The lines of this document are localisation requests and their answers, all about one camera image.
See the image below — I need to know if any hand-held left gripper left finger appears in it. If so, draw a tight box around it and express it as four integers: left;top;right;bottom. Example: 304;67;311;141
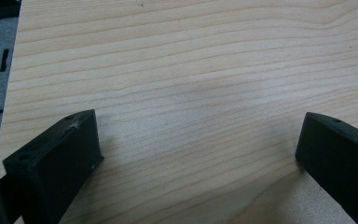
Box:
2;109;105;224

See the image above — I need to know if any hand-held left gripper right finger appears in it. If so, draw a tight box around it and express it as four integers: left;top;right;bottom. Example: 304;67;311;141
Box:
295;111;358;224

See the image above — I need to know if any black strip on floor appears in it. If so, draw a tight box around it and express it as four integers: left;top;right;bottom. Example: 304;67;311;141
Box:
0;49;10;73

